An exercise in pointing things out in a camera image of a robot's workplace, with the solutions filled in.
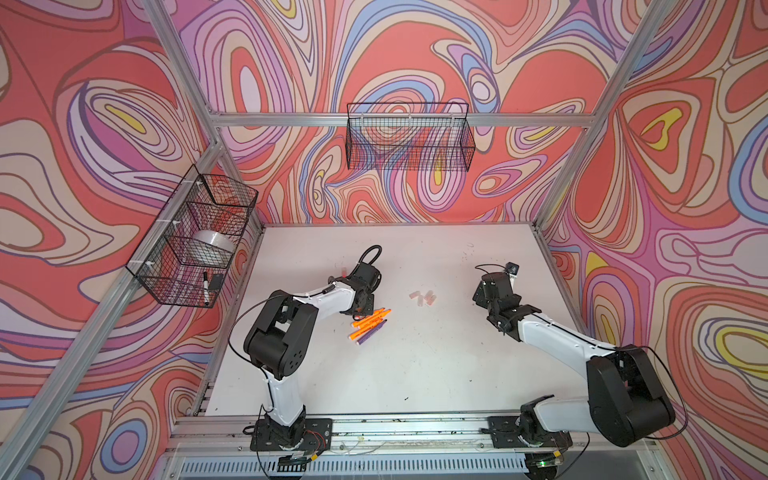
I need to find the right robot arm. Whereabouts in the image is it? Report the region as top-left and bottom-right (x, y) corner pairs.
(473, 264), (677, 447)

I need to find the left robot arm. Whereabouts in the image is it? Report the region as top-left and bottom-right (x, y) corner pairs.
(243, 261), (382, 450)

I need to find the purple highlighter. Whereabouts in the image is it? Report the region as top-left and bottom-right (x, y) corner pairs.
(356, 320), (387, 345)

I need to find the white tape roll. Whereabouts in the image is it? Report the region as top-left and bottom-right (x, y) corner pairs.
(192, 230), (235, 255)

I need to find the black marker in basket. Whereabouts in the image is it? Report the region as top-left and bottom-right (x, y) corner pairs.
(202, 271), (211, 307)

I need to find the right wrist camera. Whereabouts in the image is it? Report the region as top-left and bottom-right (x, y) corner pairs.
(505, 262), (519, 276)

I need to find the back black wire basket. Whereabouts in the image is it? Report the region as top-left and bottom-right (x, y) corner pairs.
(345, 100), (476, 172)

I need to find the black wire basket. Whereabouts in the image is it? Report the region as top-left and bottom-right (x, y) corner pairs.
(126, 166), (258, 308)
(345, 100), (476, 172)

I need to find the left black wire basket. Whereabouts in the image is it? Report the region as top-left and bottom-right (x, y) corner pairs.
(126, 166), (258, 308)

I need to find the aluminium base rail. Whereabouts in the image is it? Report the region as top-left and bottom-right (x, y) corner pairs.
(173, 410), (649, 457)

